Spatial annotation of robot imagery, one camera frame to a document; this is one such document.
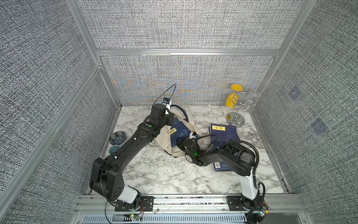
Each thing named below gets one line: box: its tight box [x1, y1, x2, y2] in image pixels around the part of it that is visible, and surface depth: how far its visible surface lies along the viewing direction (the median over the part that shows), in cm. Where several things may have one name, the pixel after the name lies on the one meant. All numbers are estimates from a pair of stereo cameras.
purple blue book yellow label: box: [209, 123, 241, 147], surface depth 97 cm
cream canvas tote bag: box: [154, 105, 210, 158], surface depth 91 cm
